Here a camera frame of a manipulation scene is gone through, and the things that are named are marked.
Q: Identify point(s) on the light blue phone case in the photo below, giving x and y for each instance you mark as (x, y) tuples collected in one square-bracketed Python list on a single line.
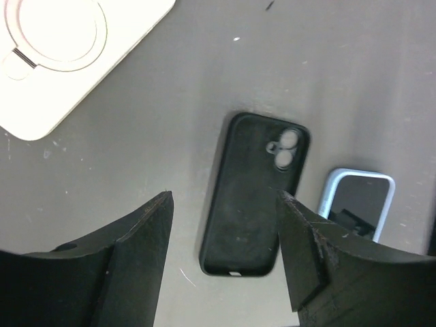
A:
[(332, 182)]

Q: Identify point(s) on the beige phone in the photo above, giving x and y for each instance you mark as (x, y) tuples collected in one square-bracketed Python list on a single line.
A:
[(54, 53)]

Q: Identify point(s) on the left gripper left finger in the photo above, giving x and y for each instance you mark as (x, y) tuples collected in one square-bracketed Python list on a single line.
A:
[(110, 277)]

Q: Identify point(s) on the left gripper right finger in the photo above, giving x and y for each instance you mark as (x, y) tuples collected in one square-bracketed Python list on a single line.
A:
[(337, 278)]

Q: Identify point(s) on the black phone case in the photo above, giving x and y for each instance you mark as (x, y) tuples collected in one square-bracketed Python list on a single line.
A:
[(261, 155)]

